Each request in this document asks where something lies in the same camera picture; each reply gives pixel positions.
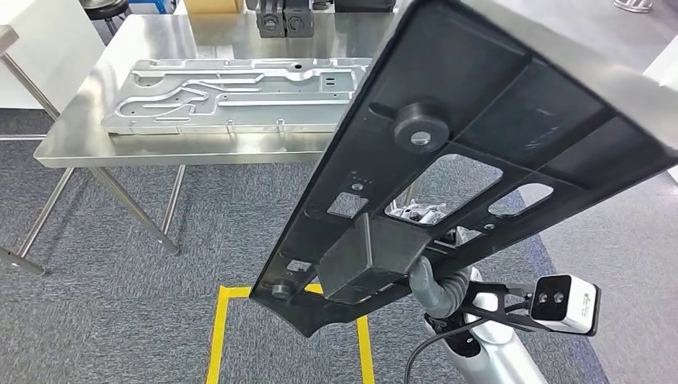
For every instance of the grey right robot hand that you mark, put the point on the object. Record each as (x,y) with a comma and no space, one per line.
(426,286)

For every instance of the black plastic plate bracket part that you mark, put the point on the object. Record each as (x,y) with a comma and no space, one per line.
(466,69)

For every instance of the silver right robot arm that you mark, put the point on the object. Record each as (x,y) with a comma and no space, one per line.
(503,360)

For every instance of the stainless steel workbench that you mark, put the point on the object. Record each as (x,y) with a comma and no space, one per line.
(212,146)

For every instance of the yellow floor tape square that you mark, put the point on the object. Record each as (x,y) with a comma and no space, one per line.
(214,344)

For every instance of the machined aluminium plate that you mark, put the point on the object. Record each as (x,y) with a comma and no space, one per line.
(265,114)

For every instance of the white board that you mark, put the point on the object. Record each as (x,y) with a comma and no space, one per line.
(667,69)

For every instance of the silver stanchion base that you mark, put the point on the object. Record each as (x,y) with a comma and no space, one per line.
(633,5)

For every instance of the brown cardboard box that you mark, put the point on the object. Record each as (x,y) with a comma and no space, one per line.
(212,6)

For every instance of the black round stool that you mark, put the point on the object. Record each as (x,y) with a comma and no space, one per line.
(106,6)

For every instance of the steel side table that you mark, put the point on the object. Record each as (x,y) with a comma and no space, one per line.
(6,40)

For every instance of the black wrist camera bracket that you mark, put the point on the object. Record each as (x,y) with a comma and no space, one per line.
(466,302)

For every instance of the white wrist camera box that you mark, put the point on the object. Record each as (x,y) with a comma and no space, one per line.
(577,307)

